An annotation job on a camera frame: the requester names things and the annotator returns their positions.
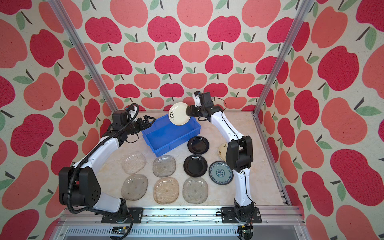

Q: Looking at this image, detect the clear glass plate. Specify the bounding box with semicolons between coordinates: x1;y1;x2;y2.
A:
153;155;176;178
121;152;147;175
121;174;149;201
183;177;209;204

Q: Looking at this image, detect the blue patterned round plate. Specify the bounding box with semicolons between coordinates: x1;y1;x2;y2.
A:
209;161;234;186

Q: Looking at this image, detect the white floral round plate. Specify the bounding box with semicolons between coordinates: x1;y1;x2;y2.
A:
168;102;191;126

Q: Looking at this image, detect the cream yellow round plate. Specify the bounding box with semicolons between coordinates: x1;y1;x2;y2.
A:
218;143;228;162

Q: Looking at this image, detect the aluminium left corner post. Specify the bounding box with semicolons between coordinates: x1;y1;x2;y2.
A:
48;0;118;112

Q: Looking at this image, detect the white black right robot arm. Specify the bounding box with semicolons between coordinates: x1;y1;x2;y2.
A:
143;103;257;224

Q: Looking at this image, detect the aluminium right corner post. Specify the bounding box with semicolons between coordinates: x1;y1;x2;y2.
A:
253;0;314;116

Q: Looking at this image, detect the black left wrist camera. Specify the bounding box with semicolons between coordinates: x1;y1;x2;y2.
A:
112;110;129;128

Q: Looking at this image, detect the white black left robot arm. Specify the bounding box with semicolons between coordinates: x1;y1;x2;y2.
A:
59;111;156;223

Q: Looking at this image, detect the amber glass plate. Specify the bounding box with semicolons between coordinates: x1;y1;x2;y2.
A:
153;177;180;205

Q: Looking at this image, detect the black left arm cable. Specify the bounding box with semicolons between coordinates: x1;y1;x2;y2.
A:
65;103;140;214

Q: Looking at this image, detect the blue plastic bin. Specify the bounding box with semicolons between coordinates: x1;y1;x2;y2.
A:
142;115;201;157

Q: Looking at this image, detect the black round plate front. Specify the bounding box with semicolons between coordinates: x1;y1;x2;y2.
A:
184;155;208;177

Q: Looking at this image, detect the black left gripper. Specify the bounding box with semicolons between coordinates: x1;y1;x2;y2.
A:
123;116;156;136

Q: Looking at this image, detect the black round plate rear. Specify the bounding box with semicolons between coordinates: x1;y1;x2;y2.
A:
188;136;210;155

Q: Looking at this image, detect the black round plate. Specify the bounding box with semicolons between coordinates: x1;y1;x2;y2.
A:
184;155;208;177
188;136;210;155

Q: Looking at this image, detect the aluminium corner post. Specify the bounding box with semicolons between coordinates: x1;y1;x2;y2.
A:
48;0;118;112
253;0;314;116

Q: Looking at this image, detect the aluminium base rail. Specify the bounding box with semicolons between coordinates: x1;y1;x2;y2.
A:
48;206;311;240

